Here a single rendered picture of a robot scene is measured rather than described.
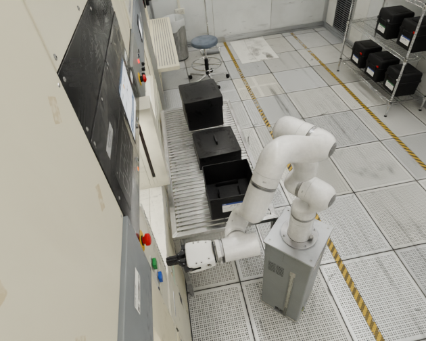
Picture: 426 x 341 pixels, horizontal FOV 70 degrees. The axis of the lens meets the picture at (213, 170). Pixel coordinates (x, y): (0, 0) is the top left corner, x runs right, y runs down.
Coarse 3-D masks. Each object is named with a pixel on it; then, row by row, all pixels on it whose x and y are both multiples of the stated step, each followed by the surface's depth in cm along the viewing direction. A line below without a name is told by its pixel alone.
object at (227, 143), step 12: (204, 132) 218; (216, 132) 216; (228, 132) 215; (204, 144) 208; (216, 144) 206; (228, 144) 206; (204, 156) 199; (216, 156) 200; (228, 156) 202; (240, 156) 204
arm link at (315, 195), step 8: (304, 184) 133; (312, 184) 132; (320, 184) 131; (328, 184) 132; (304, 192) 133; (312, 192) 131; (320, 192) 129; (328, 192) 129; (296, 200) 147; (304, 200) 136; (312, 200) 131; (320, 200) 129; (328, 200) 129; (296, 208) 144; (304, 208) 141; (312, 208) 134; (320, 208) 131; (296, 216) 146; (304, 216) 143; (312, 216) 144
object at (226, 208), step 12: (204, 168) 184; (216, 168) 185; (228, 168) 187; (240, 168) 188; (204, 180) 175; (216, 180) 192; (228, 180) 194; (240, 180) 194; (216, 192) 188; (228, 192) 187; (240, 192) 183; (216, 204) 166; (228, 204) 167; (240, 204) 169; (216, 216) 173; (228, 216) 174
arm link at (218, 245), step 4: (216, 240) 110; (220, 240) 109; (216, 244) 108; (220, 244) 107; (216, 248) 107; (220, 248) 107; (216, 252) 107; (220, 252) 106; (216, 256) 107; (220, 256) 106; (216, 260) 109; (220, 260) 108; (224, 260) 108; (220, 264) 108
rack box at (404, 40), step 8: (424, 16) 313; (408, 24) 309; (416, 24) 301; (424, 24) 299; (400, 32) 321; (408, 32) 309; (424, 32) 299; (400, 40) 323; (408, 40) 312; (416, 40) 304; (424, 40) 305; (408, 48) 314; (416, 48) 310; (424, 48) 311
